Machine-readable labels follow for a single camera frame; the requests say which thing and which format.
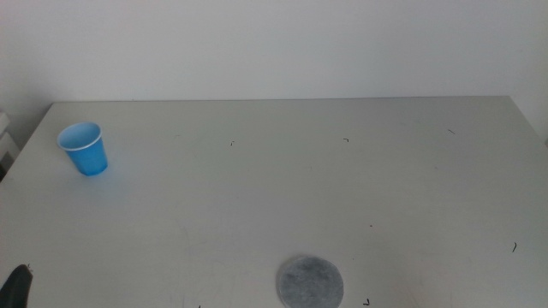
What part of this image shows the blue plastic cup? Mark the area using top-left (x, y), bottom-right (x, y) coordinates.
top-left (57, 121), bottom-right (109, 177)

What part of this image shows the round grey cup mat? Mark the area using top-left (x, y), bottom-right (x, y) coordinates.
top-left (276, 254), bottom-right (345, 308)

